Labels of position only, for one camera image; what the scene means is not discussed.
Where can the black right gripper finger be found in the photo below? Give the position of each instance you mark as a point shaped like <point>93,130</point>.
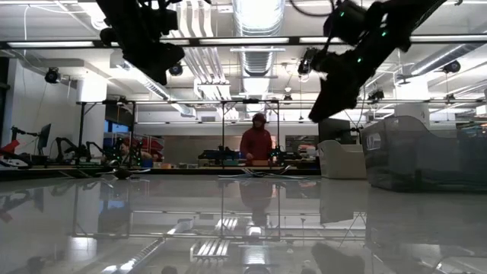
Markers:
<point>331,99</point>

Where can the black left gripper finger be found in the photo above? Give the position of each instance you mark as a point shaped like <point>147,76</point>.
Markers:
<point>160,76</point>

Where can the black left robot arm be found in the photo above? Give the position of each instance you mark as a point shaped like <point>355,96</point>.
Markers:
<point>121,15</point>

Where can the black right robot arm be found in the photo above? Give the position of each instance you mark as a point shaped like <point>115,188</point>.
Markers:
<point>414,15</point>

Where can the black ceiling spotlight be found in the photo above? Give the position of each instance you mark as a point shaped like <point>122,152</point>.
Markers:
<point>304,64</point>
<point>52,75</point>
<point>177,71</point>
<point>452,67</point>
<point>376,95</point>

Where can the light grey plastic bin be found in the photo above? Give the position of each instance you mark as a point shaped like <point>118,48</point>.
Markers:
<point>340,163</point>

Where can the person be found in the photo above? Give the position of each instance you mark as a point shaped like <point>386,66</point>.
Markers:
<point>124,148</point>
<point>256,142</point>

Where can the long background workbench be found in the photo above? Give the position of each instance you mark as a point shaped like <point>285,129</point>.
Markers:
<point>182,172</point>

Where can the dark grey plastic bin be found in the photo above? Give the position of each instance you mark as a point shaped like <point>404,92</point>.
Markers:
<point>418,160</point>

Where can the small black background monitor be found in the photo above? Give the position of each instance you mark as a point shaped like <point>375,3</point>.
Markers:
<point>45,136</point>

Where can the red background object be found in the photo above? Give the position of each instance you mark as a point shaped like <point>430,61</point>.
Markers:
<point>9,147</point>

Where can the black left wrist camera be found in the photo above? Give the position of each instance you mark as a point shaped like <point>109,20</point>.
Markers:
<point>165,21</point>

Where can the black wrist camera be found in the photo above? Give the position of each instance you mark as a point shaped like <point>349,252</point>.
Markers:
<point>344,23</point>
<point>165,21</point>

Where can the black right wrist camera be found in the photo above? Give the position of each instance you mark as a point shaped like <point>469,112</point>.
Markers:
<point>344,23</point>

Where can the red wall banner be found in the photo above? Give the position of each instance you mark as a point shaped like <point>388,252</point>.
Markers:
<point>154,144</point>

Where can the black background station frame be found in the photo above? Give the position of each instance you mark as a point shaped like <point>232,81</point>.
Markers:
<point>223,125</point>

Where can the silver ventilation duct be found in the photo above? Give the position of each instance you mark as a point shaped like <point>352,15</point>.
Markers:
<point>258,61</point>

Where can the black frame bar with lights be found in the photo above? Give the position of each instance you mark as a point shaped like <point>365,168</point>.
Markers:
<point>243,40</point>

